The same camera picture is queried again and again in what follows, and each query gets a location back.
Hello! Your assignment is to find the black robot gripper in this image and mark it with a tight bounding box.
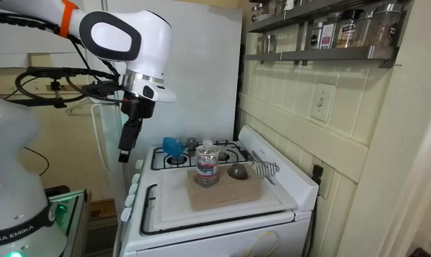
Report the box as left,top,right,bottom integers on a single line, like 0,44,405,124
117,90,158,164

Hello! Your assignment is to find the blue coffee cup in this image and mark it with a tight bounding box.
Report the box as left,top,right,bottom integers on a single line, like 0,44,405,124
161,135,187,159

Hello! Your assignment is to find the clear plastic water bottle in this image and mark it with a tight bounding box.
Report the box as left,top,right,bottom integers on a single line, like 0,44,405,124
194,138,223,188

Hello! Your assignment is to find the white refrigerator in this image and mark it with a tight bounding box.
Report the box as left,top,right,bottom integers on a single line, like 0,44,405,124
88,0,244,204

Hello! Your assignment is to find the small dark bowl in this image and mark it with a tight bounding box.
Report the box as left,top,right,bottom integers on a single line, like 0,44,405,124
225,162,251,181

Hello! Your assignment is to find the beige cutting board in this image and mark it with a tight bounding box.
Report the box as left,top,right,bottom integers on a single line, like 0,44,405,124
186,167,265,212

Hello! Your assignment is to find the white gas stove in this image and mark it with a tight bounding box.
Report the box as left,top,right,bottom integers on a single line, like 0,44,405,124
111,124,321,257

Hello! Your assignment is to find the clear empty glass jar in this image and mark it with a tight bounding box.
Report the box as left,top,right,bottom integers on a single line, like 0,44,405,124
255,32,278,55

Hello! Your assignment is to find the grey upper rack shelf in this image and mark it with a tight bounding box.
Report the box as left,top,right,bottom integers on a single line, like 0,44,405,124
247,0,412,34

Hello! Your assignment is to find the grey rack shelf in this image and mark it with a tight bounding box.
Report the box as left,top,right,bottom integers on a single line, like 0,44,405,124
247,0,412,34
243,44,401,68

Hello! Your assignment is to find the dark small spice jar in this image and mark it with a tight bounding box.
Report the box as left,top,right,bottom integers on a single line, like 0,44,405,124
307,20,323,51

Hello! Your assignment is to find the grey lower rack shelf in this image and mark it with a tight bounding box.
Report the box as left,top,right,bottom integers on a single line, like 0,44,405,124
243,44,401,68

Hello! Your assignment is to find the white label spice jar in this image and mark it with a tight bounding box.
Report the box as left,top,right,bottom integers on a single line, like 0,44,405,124
320,20,338,51

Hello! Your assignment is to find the labelled brown spice jar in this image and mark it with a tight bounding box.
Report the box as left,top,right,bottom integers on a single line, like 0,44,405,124
335,8,365,50

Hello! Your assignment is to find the large glass spice jar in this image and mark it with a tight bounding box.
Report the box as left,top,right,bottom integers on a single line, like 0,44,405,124
368,1,404,48

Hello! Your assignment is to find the black wrist camera block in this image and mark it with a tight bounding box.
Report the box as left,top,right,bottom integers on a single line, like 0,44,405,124
81,81,126,100

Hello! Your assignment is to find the thin black wall cable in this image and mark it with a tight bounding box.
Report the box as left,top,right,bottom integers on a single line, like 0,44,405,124
23,145,51,178

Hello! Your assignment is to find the black camera on stand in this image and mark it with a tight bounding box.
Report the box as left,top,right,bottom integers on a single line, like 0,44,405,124
24,65,78,110

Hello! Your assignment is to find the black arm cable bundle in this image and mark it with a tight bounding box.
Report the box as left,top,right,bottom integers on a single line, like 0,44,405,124
0,8,127,108

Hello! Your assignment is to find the metal wire whisk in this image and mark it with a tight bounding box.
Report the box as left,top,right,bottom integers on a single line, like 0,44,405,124
250,150,281,181

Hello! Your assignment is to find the black wall plug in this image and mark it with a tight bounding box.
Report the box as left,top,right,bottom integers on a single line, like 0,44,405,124
311,162,325,185

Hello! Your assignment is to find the white wall light switch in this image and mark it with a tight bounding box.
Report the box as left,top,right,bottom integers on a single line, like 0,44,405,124
310,82,337,124

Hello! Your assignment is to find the black stove power cable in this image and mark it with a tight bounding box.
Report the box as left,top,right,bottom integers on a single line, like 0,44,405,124
303,181,320,257

